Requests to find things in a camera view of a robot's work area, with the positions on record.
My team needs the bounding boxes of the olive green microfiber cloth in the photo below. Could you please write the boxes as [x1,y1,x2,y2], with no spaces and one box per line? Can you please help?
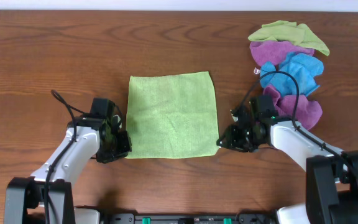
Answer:
[248,21,330,56]

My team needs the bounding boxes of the purple microfiber cloth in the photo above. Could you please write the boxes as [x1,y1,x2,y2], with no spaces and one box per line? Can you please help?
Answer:
[249,40,314,66]
[263,85,323,130]

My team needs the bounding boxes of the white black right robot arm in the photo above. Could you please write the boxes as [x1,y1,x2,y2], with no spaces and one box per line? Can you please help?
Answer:
[216,117,358,223]

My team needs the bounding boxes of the light green microfiber cloth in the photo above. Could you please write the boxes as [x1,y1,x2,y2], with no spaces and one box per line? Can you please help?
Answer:
[126,72,219,159]

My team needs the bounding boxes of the white cloth label tag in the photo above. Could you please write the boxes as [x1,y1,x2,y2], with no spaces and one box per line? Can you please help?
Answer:
[254,68,260,75]

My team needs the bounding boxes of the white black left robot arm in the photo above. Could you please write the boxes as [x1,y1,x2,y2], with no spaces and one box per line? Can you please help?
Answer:
[3,115,131,223]

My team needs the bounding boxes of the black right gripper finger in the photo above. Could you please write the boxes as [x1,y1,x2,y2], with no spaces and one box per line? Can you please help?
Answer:
[217,125,232,143]
[216,139,231,149]

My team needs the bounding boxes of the blue microfiber cloth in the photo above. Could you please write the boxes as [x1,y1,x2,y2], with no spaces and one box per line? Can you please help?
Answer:
[260,53,324,96]

